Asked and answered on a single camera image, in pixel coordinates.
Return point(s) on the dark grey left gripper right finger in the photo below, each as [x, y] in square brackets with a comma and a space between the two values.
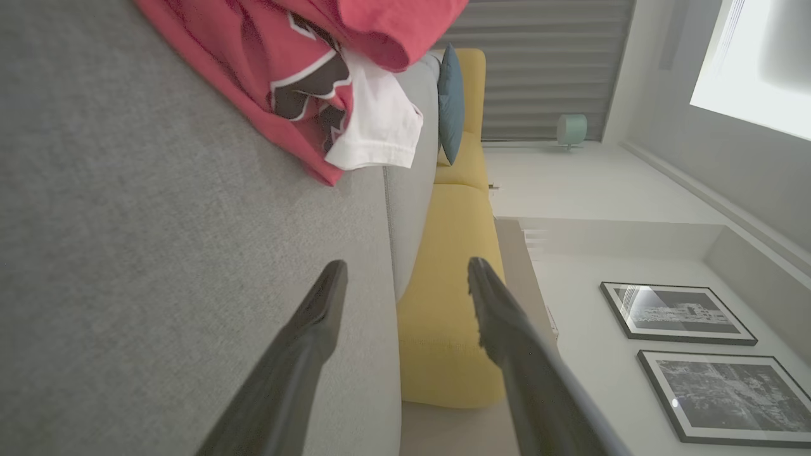
[538, 392]

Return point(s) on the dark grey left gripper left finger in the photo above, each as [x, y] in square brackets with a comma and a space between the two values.
[285, 380]

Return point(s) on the red jersey with white sleeves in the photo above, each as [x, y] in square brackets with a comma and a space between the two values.
[253, 69]

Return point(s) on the red shorts with white stripes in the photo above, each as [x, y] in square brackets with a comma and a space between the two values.
[393, 28]

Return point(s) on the yellow sofa backrest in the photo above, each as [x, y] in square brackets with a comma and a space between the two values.
[450, 285]

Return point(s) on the black framed photo picture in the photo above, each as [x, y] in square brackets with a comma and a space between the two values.
[678, 312]
[728, 396]

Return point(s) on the large grey sofa seat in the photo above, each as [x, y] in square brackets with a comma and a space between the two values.
[127, 253]

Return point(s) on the pale green table lamp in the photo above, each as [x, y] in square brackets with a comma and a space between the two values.
[571, 128]

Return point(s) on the blue throw cushion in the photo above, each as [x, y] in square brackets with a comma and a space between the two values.
[450, 101]

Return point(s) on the grey pleated curtain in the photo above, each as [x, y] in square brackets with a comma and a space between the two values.
[545, 63]

